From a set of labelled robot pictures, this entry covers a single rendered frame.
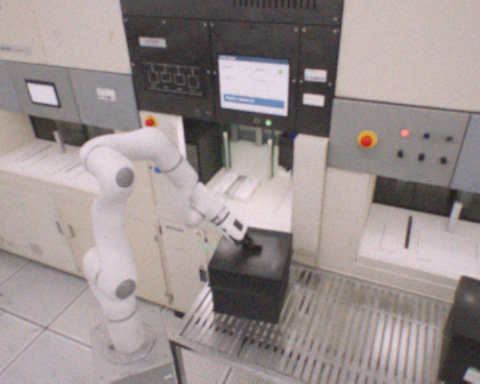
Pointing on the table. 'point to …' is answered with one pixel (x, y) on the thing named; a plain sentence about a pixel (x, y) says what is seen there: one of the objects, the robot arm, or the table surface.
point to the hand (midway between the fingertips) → (250, 243)
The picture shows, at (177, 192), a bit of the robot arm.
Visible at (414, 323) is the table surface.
